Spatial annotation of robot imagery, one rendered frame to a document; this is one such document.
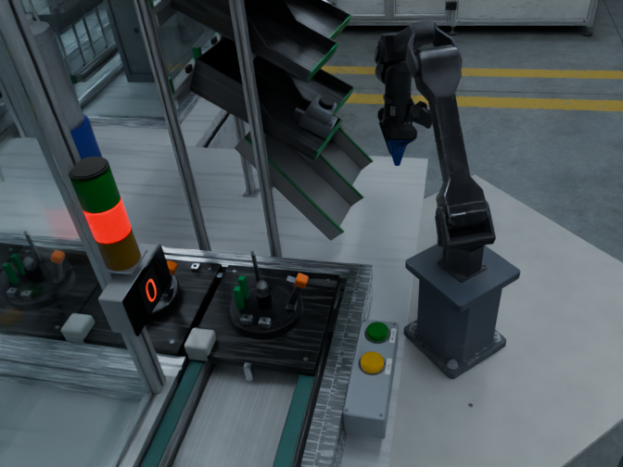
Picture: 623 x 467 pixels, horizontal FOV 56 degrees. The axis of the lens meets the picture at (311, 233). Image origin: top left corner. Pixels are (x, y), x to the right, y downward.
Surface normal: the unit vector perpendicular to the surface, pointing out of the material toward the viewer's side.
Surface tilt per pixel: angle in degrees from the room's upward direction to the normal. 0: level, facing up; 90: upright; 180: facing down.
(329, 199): 45
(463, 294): 0
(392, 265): 0
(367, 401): 0
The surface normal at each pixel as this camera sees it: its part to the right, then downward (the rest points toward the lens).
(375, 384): -0.08, -0.77
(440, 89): 0.09, 0.10
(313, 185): 0.59, -0.41
